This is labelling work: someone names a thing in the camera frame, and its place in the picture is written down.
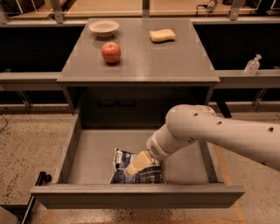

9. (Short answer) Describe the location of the clear sanitizer pump bottle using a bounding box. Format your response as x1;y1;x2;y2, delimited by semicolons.
244;54;262;76

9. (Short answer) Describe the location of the yellow sponge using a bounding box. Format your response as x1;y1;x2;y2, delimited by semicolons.
150;29;176;43

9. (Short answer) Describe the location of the blue chip bag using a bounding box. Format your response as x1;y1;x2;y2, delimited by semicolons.
109;147;166;185

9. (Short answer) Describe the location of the open grey top drawer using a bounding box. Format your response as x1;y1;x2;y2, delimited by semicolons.
31;108;244;209

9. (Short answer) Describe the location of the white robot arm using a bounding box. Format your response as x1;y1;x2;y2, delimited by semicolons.
124;104;280;176

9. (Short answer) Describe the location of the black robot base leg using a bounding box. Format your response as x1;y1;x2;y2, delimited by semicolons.
17;171;53;224

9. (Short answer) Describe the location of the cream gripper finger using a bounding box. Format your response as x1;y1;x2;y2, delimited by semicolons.
124;151;152;176

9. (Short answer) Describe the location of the grey shelf rail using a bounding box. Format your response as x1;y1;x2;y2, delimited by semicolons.
0;72;61;91

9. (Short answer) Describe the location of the grey cabinet counter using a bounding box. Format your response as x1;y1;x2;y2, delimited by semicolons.
57;18;220;129

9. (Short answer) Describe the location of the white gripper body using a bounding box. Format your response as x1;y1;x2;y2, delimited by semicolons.
146;124;195;161

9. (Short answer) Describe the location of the red apple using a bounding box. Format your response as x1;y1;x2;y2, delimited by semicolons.
101;42;121;64

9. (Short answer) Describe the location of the white bowl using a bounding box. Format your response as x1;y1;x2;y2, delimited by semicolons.
88;20;119;38

